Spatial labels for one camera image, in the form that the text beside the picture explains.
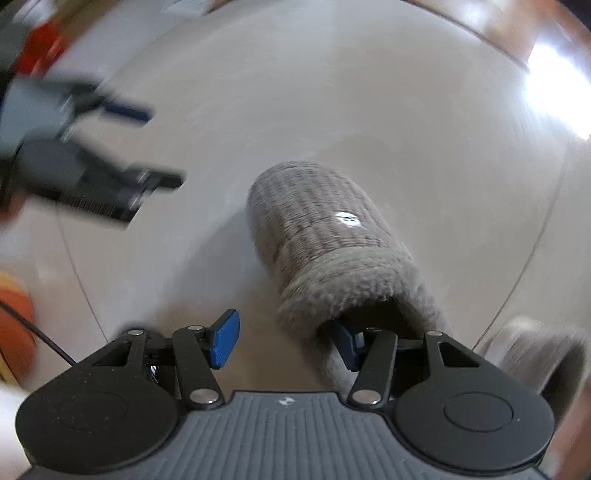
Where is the thin black cable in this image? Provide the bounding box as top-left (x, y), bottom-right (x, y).
top-left (0, 302), bottom-right (77, 366)

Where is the red object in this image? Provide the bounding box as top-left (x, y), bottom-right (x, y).
top-left (18, 18), bottom-right (68, 72)

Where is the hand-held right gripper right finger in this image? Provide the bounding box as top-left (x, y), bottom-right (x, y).
top-left (330, 320), bottom-right (481, 408)

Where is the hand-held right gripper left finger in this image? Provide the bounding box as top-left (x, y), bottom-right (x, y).
top-left (92, 309), bottom-right (241, 411)

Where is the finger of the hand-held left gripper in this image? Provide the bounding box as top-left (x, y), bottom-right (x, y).
top-left (69, 85), bottom-right (154, 126)
top-left (90, 161), bottom-right (186, 197)

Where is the orange basketball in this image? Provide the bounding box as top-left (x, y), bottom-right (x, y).
top-left (0, 270), bottom-right (38, 385)

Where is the grey knitted fuzzy slipper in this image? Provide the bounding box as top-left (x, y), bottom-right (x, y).
top-left (475, 316), bottom-right (588, 409)
top-left (247, 161), bottom-right (448, 398)

